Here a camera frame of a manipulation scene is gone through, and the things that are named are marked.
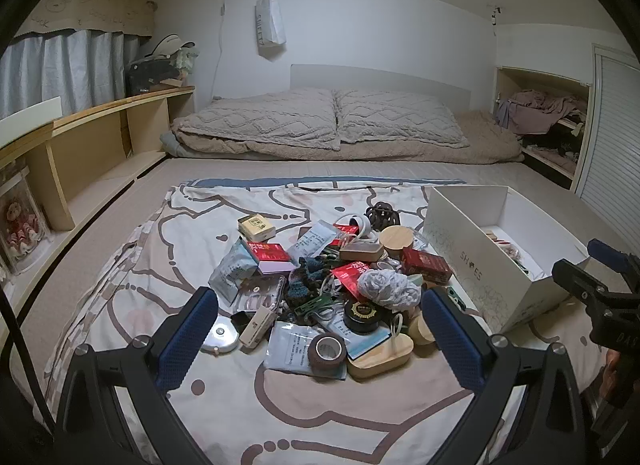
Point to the grey pouch packet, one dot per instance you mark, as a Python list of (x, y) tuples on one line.
[(235, 270)]

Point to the small yellow box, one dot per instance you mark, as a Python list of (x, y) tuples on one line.
[(256, 227)]

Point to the blue mask packet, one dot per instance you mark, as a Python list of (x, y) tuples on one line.
[(367, 342)]

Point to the dark red box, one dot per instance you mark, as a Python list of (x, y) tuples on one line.
[(425, 265)]

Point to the wooden oval box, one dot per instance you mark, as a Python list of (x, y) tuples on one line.
[(422, 330), (380, 360)]

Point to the white panel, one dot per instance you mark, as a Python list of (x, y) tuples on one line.
[(30, 110)]

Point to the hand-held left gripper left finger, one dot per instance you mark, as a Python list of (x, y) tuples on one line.
[(187, 335)]

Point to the black bag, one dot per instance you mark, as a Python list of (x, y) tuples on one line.
[(150, 72)]

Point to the white cap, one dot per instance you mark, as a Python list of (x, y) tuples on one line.
[(167, 42)]

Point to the printed blanket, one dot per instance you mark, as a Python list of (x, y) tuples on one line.
[(225, 405)]

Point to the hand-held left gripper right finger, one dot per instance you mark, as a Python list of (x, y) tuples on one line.
[(450, 340)]

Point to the red foil packet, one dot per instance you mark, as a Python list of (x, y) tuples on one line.
[(346, 232), (350, 277)]

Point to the green clip bundle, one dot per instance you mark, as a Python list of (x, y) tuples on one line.
[(312, 307)]

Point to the teal knitted item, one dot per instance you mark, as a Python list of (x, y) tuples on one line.
[(305, 277)]

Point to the white shutter door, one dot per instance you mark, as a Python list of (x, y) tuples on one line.
[(615, 135)]

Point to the quilted beige pillow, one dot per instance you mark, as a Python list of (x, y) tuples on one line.
[(260, 117), (395, 117)]

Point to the clear mask packet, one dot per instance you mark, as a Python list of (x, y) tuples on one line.
[(287, 355)]

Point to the wooden closet niche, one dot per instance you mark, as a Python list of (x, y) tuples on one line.
[(505, 85)]

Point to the beige printed valance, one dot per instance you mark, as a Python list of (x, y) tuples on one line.
[(100, 10)]

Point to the wooden shelf unit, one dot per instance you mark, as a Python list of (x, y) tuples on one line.
[(90, 145)]

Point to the white cup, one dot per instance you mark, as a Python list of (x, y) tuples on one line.
[(357, 225)]

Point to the grey yarn ball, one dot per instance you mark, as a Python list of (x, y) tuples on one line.
[(390, 287)]

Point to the person's right hand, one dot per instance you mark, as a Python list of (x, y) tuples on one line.
[(612, 370)]

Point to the small black cube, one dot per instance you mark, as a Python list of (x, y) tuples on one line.
[(241, 319)]

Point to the brown tape roll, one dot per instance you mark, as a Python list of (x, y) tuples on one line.
[(327, 350)]

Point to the round wooden lid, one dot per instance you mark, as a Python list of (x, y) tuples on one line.
[(397, 240)]

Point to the white shoe box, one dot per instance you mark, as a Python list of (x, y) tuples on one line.
[(480, 275)]

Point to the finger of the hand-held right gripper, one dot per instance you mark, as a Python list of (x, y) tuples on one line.
[(607, 252), (575, 277)]

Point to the white sachet packet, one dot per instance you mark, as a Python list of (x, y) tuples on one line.
[(315, 240)]

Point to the white paper bag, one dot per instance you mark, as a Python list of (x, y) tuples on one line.
[(270, 20)]

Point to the black round tin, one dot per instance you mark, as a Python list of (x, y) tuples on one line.
[(362, 317)]

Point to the flat red box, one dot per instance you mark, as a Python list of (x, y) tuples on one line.
[(267, 252)]

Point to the pink clothes pile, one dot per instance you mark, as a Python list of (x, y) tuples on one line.
[(542, 105)]

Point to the grey curtain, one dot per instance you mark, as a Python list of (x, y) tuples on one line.
[(75, 70)]

